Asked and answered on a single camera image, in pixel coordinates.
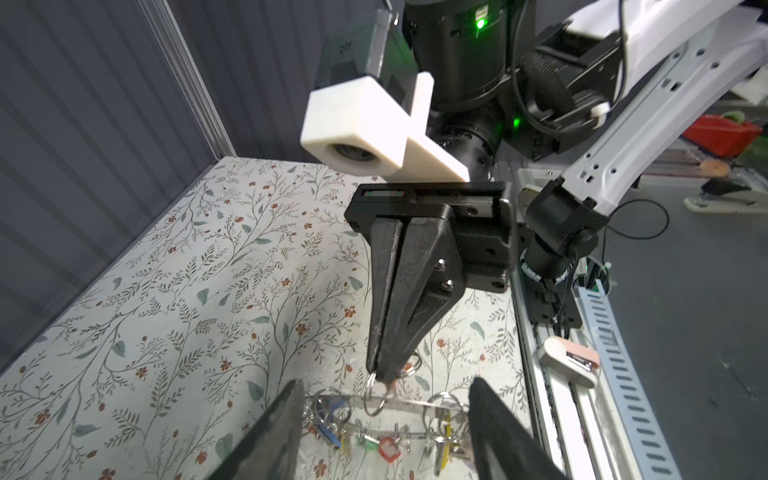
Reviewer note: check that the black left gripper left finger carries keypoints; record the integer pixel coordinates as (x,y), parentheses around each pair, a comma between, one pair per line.
(270,449)

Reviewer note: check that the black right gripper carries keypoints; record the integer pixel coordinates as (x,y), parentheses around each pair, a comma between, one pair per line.
(419,235)

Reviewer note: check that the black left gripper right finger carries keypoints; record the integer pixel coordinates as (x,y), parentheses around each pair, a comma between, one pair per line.
(502,447)

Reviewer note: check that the large keyring with keys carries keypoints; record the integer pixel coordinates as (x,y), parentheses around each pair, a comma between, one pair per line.
(381,432)

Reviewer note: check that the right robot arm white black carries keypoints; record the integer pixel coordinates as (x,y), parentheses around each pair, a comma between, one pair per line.
(626,97)

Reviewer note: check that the pink white stapler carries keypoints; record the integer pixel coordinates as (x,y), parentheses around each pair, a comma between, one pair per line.
(574,362)

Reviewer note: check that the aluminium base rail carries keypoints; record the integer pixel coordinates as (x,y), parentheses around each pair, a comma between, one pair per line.
(589,408)

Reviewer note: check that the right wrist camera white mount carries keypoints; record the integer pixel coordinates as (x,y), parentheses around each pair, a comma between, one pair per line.
(357,128)

